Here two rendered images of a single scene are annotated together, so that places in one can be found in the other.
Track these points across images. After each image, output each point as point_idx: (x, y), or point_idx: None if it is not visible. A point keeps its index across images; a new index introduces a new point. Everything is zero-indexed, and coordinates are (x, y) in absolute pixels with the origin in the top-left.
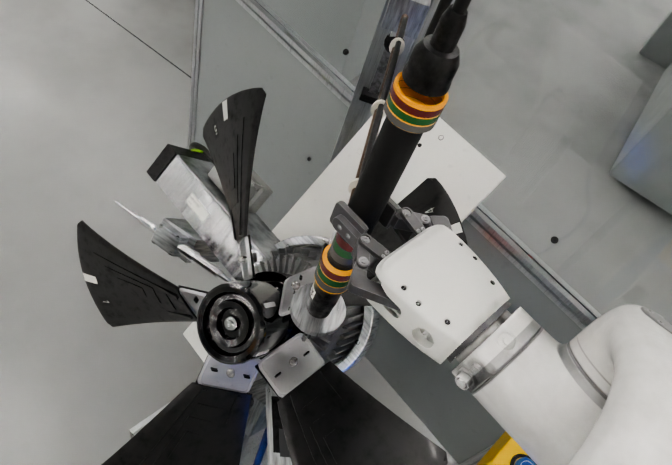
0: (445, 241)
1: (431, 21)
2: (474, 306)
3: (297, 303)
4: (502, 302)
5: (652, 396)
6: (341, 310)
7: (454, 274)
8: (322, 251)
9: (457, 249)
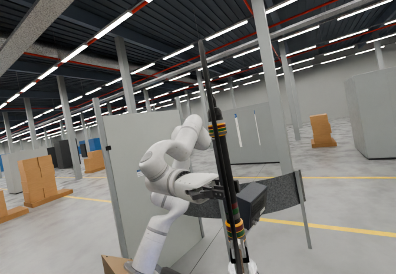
0: (195, 181)
1: (216, 122)
2: (188, 175)
3: (253, 264)
4: (178, 178)
5: (168, 139)
6: (230, 269)
7: (193, 177)
8: (247, 251)
9: (191, 181)
